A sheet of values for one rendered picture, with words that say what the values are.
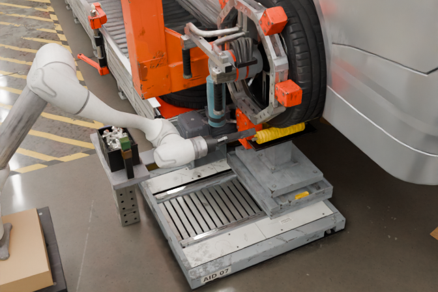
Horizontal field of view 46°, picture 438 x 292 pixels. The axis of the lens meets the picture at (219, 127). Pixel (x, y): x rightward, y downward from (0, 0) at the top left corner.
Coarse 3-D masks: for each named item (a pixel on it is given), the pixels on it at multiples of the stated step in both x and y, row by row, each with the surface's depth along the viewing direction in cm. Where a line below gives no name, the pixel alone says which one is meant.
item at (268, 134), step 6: (294, 126) 242; (300, 126) 243; (258, 132) 237; (264, 132) 237; (270, 132) 238; (276, 132) 238; (282, 132) 240; (288, 132) 241; (294, 132) 243; (252, 138) 237; (258, 138) 237; (264, 138) 236; (270, 138) 238; (276, 138) 241
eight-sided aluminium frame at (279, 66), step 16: (240, 0) 216; (224, 16) 233; (256, 16) 204; (224, 48) 247; (272, 48) 202; (272, 64) 202; (240, 80) 250; (272, 80) 206; (240, 96) 248; (272, 96) 210; (256, 112) 239; (272, 112) 214
